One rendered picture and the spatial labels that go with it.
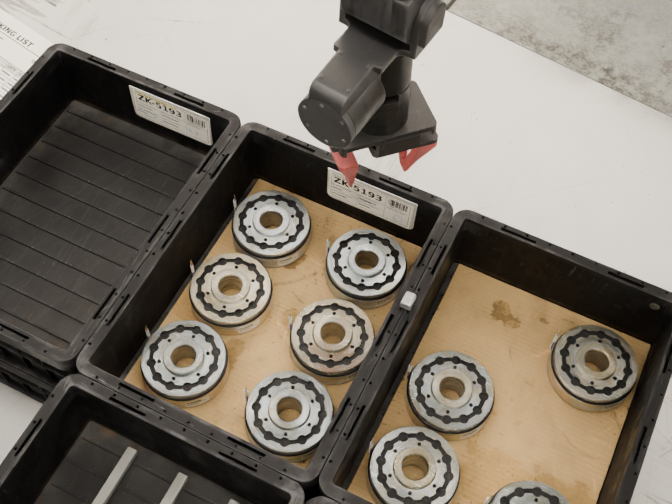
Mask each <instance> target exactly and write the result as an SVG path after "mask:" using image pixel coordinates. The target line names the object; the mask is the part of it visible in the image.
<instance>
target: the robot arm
mask: <svg viewBox="0 0 672 504"><path fill-rule="evenodd" d="M445 12H446V3H445V2H443V1H441V0H340V9H339V22H340V23H342V24H344V25H346V26H347V27H348V28H347V29H346V30H345V31H344V32H343V34H342V35H341V36H340V37H339V38H338V39H337V40H336V41H335V42H334V46H333V50H334V51H336V53H335V54H334V55H333V57H332V58H331V59H330V60H329V61H328V63H327V64H326V65H325V66H324V68H323V69H322V70H321V71H320V72H319V74H318V75H317V76H316V77H315V78H314V80H313V81H312V83H311V85H310V88H309V93H308V94H307V95H306V96H305V97H304V99H303V100H302V101H301V102H300V103H299V105H298V115H299V118H300V120H301V122H302V124H303V125H304V127H305V128H306V130H307V131H308V132H309V133H310V134H311V135H312V136H313V137H314V138H316V139H317V140H318V141H320V142H321V143H323V144H325V145H327V146H329V148H330V151H331V153H332V156H333V158H334V160H335V163H336V165H337V167H338V169H339V171H340V172H341V173H342V174H343V175H344V176H345V178H346V181H347V183H348V185H349V186H350V187H351V186H352V185H353V183H354V181H355V177H356V174H357V170H358V167H359V166H358V162H357V160H356V158H355V155H354V153H353V151H357V150H361V149H365V148H369V151H370V153H371V155H372V156H373V157H374V158H380V157H384V156H388V155H392V154H395V153H399V161H400V164H401V166H402V169H403V171H404V172H405V171H407V170H408V169H409V168H410V167H411V166H412V165H413V164H414V163H415V162H416V161H417V160H419V159H420V158H421V157H423V156H424V155H425V154H427V153H428V152H429V151H431V150H432V149H433V148H435V147H436V146H437V142H438V134H437V132H436V126H437V121H436V119H435V117H434V115H433V113H432V111H431V109H430V107H429V105H428V103H427V101H426V100H425V98H424V96H423V94H422V92H421V90H420V88H419V86H418V84H417V82H416V81H413V80H411V76H412V66H413V59H414V60H415V59H416V58H417V57H418V56H419V55H420V53H421V52H422V51H423V50H424V49H425V47H426V46H427V45H428V44H429V43H430V41H431V40H432V39H433V38H434V37H435V35H436V34H437V33H438V32H439V30H440V29H441V28H442V27H443V22H444V17H445ZM410 149H411V151H410V152H409V154H408V155H407V150H410Z"/></svg>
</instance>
